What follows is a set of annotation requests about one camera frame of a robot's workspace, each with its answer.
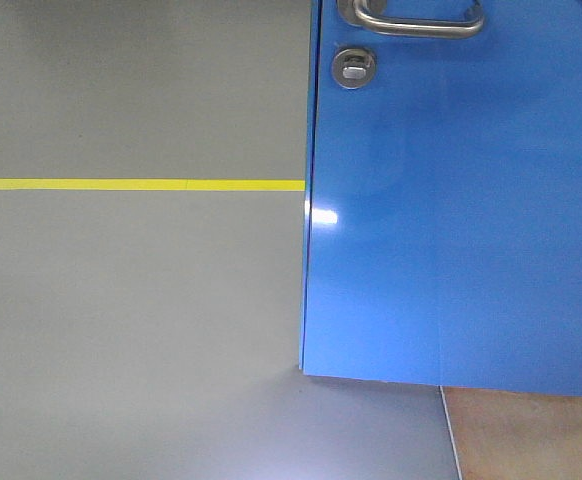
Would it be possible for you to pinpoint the plywood base platform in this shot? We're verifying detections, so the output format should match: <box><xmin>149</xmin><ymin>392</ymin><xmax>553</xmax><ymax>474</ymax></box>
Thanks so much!
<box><xmin>442</xmin><ymin>387</ymin><xmax>582</xmax><ymax>479</ymax></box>

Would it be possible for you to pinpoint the blue door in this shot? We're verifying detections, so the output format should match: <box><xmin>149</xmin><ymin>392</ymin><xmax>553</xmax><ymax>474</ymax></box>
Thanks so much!
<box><xmin>300</xmin><ymin>1</ymin><xmax>582</xmax><ymax>396</ymax></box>

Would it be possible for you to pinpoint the metal door lever handle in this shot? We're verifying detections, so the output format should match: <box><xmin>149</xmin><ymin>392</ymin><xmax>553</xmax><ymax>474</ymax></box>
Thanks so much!
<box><xmin>336</xmin><ymin>0</ymin><xmax>486</xmax><ymax>40</ymax></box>

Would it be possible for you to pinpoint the metal thumb-turn lock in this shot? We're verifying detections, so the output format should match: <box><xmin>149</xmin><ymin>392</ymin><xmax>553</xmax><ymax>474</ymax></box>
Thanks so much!
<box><xmin>331</xmin><ymin>47</ymin><xmax>377</xmax><ymax>90</ymax></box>

